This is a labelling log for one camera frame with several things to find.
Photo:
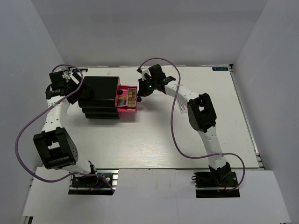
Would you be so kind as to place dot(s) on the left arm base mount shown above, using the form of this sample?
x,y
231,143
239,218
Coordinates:
x,y
94,185

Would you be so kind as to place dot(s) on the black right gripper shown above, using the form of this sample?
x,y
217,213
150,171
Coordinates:
x,y
142,91

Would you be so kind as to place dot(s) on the clear false eyelash box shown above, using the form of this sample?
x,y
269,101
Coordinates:
x,y
182,107

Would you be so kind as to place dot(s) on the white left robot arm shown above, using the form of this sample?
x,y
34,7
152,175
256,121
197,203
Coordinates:
x,y
54,145

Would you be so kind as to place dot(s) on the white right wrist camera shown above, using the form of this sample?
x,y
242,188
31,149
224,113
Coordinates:
x,y
145,74

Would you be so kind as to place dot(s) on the pink black makeup drawer organizer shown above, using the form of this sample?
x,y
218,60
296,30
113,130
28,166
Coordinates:
x,y
103,103

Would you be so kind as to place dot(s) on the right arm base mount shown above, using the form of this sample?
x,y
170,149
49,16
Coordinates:
x,y
205,187

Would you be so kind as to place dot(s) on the long brown eyeshadow palette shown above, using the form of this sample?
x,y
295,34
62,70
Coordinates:
x,y
132,97

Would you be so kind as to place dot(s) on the colourful glitter eyeshadow palette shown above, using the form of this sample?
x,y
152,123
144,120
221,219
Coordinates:
x,y
122,101

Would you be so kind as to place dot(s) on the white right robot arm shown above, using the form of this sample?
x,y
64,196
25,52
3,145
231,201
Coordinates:
x,y
201,115

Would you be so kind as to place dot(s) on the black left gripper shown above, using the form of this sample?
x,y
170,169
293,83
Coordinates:
x,y
80,92

